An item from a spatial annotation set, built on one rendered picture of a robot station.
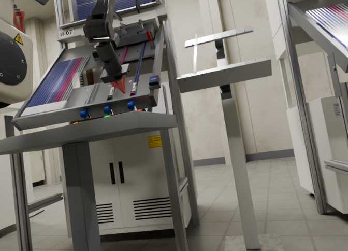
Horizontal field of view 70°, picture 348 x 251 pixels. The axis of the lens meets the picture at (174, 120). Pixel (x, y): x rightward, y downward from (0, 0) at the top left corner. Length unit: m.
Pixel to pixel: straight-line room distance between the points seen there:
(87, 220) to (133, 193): 0.64
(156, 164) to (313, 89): 3.38
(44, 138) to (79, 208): 0.23
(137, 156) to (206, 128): 3.14
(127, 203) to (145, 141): 0.36
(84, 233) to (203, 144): 3.79
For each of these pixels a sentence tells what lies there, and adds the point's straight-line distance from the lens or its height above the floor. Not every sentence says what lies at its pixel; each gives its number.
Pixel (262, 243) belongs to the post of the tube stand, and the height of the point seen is 0.01.
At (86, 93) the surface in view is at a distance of 1.29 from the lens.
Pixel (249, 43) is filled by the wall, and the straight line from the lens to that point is 4.54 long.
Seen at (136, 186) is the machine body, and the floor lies 0.30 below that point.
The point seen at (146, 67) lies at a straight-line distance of 1.79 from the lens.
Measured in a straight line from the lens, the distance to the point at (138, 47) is 1.51.
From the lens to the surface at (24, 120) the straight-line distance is 1.35.
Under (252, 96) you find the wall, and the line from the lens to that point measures 4.35.
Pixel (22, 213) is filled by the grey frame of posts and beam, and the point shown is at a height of 0.29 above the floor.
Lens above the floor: 0.52
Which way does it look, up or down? 5 degrees up
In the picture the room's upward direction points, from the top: 9 degrees counter-clockwise
